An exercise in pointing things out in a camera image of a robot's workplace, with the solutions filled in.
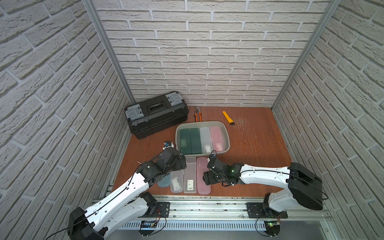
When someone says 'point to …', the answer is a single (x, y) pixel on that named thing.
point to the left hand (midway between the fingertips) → (181, 158)
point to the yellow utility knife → (230, 121)
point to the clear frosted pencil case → (206, 143)
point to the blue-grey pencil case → (165, 182)
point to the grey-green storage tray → (222, 125)
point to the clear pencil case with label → (177, 178)
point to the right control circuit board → (272, 227)
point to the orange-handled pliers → (198, 110)
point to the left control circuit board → (148, 224)
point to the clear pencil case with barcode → (190, 175)
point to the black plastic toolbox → (152, 115)
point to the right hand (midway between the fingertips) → (209, 177)
